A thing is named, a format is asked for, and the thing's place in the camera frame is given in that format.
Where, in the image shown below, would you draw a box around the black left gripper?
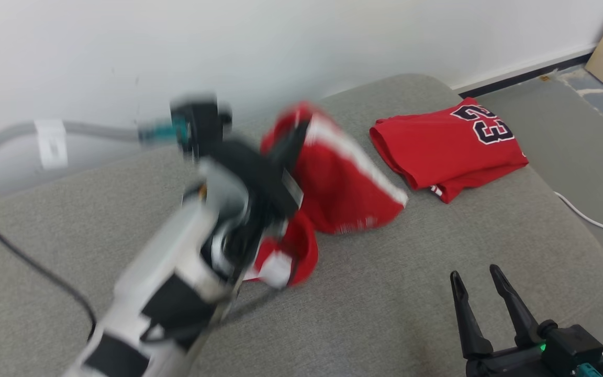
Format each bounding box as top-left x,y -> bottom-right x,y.
199,119 -> 311,221

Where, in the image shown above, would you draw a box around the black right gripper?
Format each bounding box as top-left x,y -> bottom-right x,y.
450,264 -> 577,377

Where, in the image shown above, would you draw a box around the red shorts with white stripes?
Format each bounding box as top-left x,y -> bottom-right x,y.
241,101 -> 409,290

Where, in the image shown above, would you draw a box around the red jersey with black number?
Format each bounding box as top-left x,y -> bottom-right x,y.
368,97 -> 530,205

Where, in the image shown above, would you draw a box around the grey fabric sofa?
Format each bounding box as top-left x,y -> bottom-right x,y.
0,73 -> 603,377

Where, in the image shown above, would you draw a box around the white floor cable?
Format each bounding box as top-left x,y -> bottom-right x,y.
554,191 -> 603,249

